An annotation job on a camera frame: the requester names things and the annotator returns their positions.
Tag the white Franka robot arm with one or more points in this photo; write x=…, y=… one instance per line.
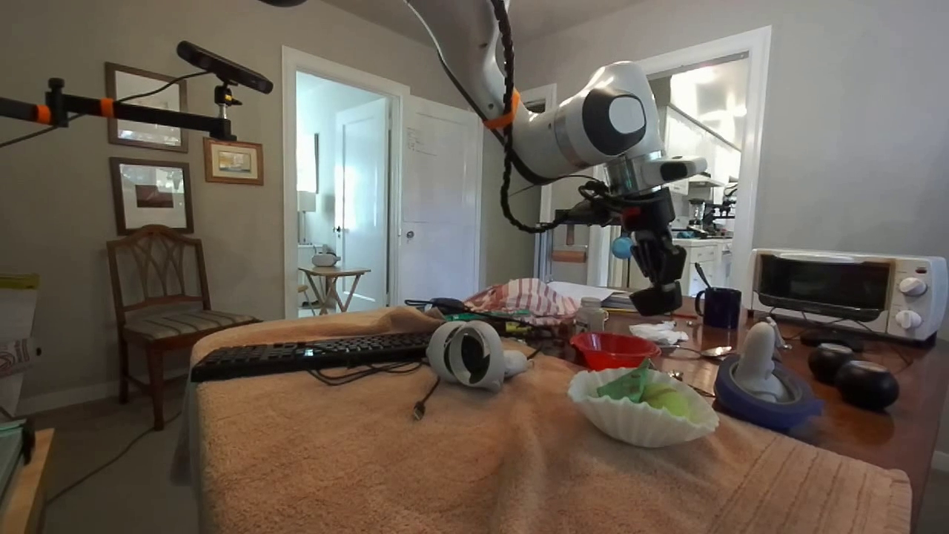
x=553, y=129

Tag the wooden chair striped seat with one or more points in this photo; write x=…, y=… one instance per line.
x=159, y=322

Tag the wood and aluminium rig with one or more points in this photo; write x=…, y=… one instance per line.
x=19, y=492

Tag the small round side table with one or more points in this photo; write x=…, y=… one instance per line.
x=332, y=286

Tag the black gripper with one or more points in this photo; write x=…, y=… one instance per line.
x=649, y=224

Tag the metal spoon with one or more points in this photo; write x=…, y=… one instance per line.
x=712, y=350

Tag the dark blue mug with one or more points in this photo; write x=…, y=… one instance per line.
x=719, y=308

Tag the framed wall picture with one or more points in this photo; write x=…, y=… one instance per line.
x=145, y=108
x=148, y=197

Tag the small gold framed picture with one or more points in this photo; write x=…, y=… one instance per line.
x=236, y=160

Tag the white toaster oven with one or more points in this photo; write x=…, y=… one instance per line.
x=841, y=286

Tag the orange red bowl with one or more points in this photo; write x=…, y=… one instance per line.
x=612, y=347

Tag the tan terry towel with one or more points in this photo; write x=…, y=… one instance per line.
x=445, y=462

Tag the black round shaker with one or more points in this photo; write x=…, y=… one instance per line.
x=832, y=359
x=867, y=382

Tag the black computer keyboard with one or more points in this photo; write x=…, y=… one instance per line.
x=297, y=354

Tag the white cardboard box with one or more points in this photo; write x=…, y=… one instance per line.
x=16, y=335

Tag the white kitchen cabinets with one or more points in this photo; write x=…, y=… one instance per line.
x=707, y=129

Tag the white panel door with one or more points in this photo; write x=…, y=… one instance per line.
x=439, y=197

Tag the white rounded plastic piece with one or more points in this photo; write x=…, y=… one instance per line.
x=761, y=357

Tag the red striped cloth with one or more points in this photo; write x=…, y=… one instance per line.
x=522, y=296

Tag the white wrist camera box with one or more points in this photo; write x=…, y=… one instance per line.
x=682, y=169

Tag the glass pepper shaker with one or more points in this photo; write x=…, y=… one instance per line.
x=593, y=314

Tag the crumpled white tissue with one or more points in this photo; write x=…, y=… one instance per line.
x=655, y=333

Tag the white scalloped shell dish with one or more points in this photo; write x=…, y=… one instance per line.
x=633, y=428

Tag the blue rubber ball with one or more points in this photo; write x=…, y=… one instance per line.
x=623, y=246

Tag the black boom pole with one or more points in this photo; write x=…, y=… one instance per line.
x=148, y=111

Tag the black bar camera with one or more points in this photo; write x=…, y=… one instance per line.
x=222, y=66

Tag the white paper sheet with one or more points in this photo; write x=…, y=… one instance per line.
x=581, y=290

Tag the green candy pile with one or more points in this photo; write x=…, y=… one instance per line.
x=642, y=388

